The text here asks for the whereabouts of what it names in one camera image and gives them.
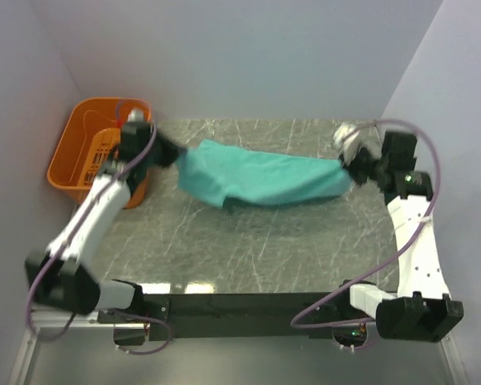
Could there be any teal t shirt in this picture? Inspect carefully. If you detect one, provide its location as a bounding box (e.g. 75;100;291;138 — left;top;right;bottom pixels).
177;140;352;208

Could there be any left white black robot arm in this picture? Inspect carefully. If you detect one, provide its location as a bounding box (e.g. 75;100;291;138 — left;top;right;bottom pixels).
25;121;183;322

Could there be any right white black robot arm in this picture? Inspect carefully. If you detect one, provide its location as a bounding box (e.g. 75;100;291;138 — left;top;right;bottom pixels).
335;131;464;342

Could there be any orange plastic basket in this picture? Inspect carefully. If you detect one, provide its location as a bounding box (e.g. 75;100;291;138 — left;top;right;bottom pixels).
46;97;152;205

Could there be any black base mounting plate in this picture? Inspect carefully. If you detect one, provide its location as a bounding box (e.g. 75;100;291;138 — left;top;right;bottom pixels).
96;292;384;347

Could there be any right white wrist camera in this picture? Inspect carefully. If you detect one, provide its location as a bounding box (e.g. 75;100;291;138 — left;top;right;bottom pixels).
333;123;362;164

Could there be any aluminium frame rail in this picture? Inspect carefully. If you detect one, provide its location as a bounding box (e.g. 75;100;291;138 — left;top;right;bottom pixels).
10;311;469;384

